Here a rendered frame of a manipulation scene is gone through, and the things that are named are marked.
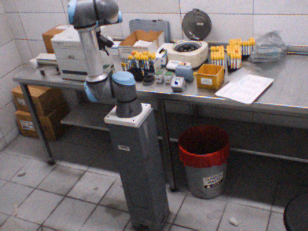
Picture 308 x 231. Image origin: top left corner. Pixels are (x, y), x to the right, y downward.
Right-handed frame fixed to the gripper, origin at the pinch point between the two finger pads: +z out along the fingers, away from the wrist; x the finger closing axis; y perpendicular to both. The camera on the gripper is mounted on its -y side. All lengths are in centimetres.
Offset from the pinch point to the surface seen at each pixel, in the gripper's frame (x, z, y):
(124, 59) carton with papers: -24.8, 11.3, 0.2
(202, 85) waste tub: 0, 13, -66
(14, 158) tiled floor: 9, 103, 117
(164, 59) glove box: -25.4, 9.6, -31.1
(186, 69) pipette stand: -6, 6, -54
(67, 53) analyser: 4.6, -5.6, 25.4
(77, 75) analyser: 4.7, 10.6, 21.7
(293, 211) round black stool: 61, 37, -127
